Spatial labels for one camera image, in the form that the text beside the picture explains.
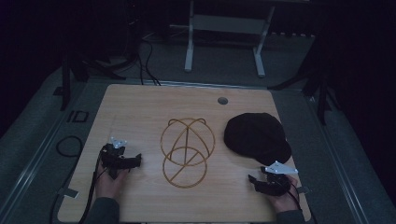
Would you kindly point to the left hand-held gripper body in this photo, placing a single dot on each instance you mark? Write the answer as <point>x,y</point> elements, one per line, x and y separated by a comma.
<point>114,158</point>

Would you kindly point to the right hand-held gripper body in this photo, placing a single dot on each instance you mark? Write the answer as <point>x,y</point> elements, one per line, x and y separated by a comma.
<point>277,179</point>

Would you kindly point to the person's right hand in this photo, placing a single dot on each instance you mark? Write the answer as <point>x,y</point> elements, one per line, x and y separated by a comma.
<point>287,200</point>

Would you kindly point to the person's left hand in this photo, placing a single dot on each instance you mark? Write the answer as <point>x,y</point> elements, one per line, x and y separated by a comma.
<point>108,184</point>

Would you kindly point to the black cap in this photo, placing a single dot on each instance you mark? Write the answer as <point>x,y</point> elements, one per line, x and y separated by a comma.
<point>256,137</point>

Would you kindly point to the grey table grommet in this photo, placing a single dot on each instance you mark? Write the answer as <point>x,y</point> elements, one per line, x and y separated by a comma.
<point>222,100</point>

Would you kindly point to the black tripod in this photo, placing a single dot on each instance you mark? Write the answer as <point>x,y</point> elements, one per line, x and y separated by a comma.
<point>321,93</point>
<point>66,84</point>

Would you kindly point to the white metal stand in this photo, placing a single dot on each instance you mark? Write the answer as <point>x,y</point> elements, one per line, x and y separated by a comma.
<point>228,24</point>

